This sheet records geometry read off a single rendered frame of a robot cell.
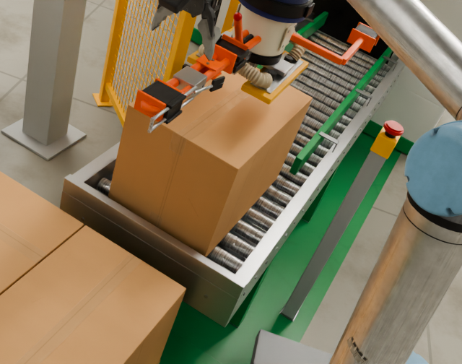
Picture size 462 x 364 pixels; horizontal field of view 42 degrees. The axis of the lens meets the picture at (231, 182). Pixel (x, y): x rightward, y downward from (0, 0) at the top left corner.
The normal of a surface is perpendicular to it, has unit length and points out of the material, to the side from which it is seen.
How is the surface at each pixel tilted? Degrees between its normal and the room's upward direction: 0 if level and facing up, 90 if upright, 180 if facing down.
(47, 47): 90
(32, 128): 90
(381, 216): 0
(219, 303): 90
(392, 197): 0
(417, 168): 83
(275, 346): 0
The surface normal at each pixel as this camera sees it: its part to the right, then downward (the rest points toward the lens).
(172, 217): -0.47, 0.45
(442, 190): -0.77, 0.07
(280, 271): 0.28, -0.74
